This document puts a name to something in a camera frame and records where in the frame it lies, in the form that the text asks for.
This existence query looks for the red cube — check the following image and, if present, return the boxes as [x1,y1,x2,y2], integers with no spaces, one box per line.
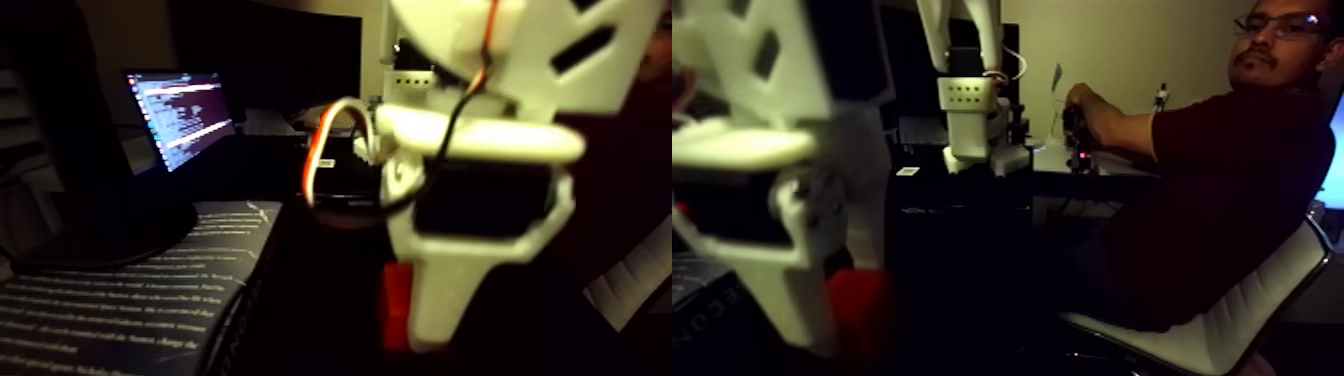
[380,262,416,353]

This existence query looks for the person's left hand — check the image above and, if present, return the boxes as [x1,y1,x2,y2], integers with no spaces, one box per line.
[1065,84,1110,133]

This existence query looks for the white paper stack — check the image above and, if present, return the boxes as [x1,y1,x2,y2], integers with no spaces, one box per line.
[243,105,301,136]

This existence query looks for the black wide monitor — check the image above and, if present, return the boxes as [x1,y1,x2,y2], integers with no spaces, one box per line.
[173,0,364,119]

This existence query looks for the open laptop lit screen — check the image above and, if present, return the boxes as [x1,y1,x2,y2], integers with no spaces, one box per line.
[122,68,238,175]

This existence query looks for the black book white text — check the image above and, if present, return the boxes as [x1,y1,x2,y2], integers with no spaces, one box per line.
[0,199,285,376]

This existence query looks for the person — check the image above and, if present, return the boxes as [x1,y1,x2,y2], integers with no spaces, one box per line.
[1065,0,1344,332]

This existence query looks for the white office chair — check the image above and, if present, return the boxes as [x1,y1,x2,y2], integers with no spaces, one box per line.
[1060,215,1340,376]

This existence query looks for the orange white servo cable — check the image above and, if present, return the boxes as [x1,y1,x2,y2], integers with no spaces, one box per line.
[302,96,427,230]

